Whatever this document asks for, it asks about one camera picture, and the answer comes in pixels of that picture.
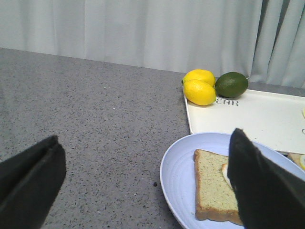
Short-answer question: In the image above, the white curtain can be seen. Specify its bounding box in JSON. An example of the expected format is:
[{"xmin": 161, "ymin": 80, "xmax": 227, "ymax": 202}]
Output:
[{"xmin": 0, "ymin": 0, "xmax": 305, "ymax": 88}]

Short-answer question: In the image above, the bottom bread slice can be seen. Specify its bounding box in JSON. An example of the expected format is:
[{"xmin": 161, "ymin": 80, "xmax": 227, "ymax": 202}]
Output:
[{"xmin": 193, "ymin": 149, "xmax": 243, "ymax": 226}]

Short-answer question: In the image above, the rear yellow lemon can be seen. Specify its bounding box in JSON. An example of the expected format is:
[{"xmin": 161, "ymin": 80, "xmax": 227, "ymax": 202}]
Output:
[{"xmin": 182, "ymin": 69, "xmax": 216, "ymax": 87}]

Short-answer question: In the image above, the green lime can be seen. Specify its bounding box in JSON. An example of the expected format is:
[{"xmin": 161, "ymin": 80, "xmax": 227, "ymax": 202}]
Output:
[{"xmin": 214, "ymin": 72, "xmax": 248, "ymax": 98}]

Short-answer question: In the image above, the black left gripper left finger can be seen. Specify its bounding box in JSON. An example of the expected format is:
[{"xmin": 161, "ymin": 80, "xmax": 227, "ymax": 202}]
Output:
[{"xmin": 0, "ymin": 135, "xmax": 66, "ymax": 229}]

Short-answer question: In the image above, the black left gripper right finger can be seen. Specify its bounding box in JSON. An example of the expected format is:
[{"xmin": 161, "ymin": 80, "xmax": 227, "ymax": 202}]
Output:
[{"xmin": 228, "ymin": 128, "xmax": 305, "ymax": 229}]

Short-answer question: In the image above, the yellow lemon slice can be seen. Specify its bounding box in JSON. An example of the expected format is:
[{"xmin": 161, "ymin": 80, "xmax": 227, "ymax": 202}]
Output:
[{"xmin": 299, "ymin": 154, "xmax": 305, "ymax": 170}]

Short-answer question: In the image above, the fried egg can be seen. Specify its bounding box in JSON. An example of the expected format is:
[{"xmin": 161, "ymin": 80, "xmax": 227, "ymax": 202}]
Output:
[{"xmin": 221, "ymin": 162, "xmax": 233, "ymax": 189}]

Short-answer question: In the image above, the white bear tray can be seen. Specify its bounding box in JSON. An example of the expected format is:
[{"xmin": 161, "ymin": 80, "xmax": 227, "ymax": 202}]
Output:
[{"xmin": 185, "ymin": 90, "xmax": 305, "ymax": 154}]

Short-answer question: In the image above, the front yellow lemon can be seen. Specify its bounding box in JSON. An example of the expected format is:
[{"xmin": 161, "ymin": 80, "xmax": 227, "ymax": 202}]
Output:
[{"xmin": 183, "ymin": 79, "xmax": 216, "ymax": 106}]

